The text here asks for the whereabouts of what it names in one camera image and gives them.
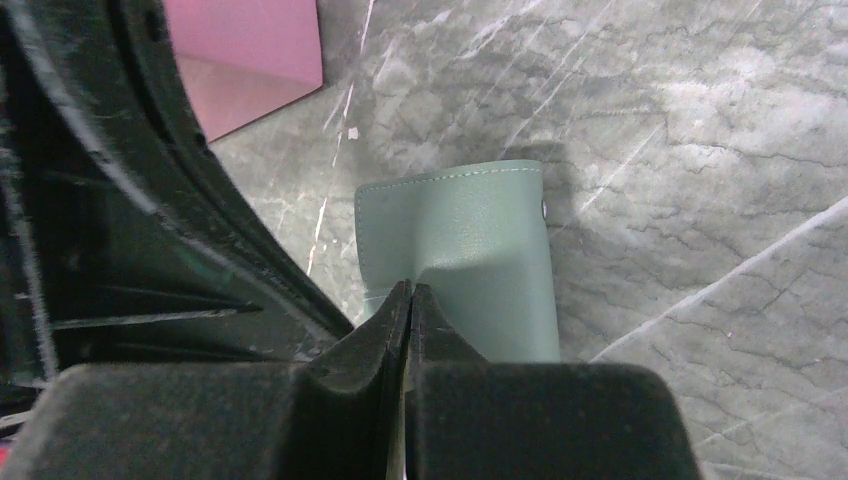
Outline pink card box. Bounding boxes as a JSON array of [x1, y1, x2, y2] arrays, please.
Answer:
[[164, 0, 324, 141]]

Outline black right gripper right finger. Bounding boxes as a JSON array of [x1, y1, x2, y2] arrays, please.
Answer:
[[406, 285, 702, 479]]

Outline mint green card holder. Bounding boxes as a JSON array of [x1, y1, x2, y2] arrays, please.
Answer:
[[354, 160, 561, 363]]

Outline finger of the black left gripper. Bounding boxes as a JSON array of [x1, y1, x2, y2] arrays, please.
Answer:
[[3, 1, 352, 343], [0, 13, 313, 439]]

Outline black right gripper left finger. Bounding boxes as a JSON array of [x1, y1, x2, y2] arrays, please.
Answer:
[[1, 281, 412, 479]]

